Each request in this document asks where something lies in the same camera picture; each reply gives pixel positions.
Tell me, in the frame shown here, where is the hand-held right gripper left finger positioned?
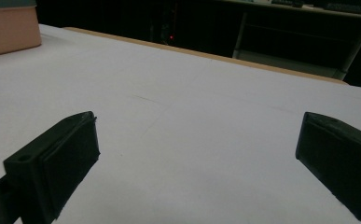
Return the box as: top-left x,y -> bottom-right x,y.
2,110 -> 101,224

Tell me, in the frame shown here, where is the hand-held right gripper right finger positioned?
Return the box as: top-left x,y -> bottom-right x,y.
295,111 -> 361,224

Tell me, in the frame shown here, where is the grey metal shelf frame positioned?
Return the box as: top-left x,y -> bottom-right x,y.
214,0 -> 361,81

